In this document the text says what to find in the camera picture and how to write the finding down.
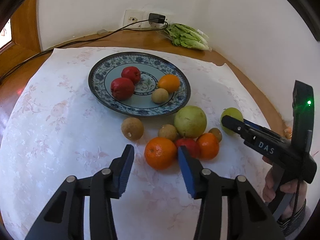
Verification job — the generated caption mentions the brown longan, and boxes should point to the brown longan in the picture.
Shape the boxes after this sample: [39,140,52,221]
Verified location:
[208,128,223,142]
[151,88,170,104]
[158,124,179,142]
[121,117,144,140]

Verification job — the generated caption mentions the oval orange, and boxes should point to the oval orange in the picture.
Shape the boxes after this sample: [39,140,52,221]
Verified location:
[158,74,181,93]

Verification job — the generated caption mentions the bagged romaine lettuce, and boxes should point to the bagged romaine lettuce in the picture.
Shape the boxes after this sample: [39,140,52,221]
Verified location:
[164,23,210,51]

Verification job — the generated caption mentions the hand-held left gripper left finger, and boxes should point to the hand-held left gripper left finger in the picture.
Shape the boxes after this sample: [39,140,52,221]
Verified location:
[24,144,135,240]

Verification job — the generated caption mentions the wooden window frame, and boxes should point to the wooden window frame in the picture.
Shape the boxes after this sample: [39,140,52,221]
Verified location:
[0,0,42,55]

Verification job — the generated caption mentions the blue patterned porcelain plate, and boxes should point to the blue patterned porcelain plate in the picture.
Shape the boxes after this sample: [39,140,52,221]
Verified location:
[88,52,191,117]

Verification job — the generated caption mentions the white wall socket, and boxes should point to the white wall socket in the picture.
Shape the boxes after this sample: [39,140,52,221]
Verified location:
[145,11,168,28]
[124,9,146,28]

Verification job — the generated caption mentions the smooth green apple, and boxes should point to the smooth green apple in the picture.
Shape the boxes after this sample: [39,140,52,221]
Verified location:
[220,107,244,136]

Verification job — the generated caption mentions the yellow-green pear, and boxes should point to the yellow-green pear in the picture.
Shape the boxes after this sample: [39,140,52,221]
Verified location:
[174,105,208,139]

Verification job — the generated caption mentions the white floral tablecloth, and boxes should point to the white floral tablecloth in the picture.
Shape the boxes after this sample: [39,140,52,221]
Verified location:
[0,46,273,240]

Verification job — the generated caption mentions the person's right hand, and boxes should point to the person's right hand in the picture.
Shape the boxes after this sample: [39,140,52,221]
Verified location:
[262,156,307,219]

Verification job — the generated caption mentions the window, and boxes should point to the window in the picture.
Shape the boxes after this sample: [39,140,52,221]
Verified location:
[0,17,13,49]

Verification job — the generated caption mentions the black wall charger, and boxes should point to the black wall charger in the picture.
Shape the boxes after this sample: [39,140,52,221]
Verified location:
[148,13,166,24]

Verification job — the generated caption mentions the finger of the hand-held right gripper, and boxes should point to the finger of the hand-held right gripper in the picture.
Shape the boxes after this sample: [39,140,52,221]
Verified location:
[221,115,259,142]
[242,119,285,141]

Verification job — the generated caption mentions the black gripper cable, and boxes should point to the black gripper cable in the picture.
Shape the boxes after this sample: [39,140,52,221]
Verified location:
[292,179,302,220]

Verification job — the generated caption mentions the round orange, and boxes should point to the round orange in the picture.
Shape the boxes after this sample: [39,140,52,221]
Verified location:
[196,132,220,160]
[144,137,178,170]

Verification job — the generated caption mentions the dark wrist bangles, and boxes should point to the dark wrist bangles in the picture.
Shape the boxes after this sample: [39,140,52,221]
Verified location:
[276,200,307,236]

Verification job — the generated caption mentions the black power cable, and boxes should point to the black power cable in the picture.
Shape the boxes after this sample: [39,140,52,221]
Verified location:
[0,20,168,83]

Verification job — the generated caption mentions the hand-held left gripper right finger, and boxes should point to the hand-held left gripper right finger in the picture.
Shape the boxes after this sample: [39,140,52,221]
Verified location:
[177,145,285,240]

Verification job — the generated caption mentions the small red apple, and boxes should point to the small red apple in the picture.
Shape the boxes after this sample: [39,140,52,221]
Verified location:
[174,138,200,158]
[110,77,135,101]
[121,66,141,85]

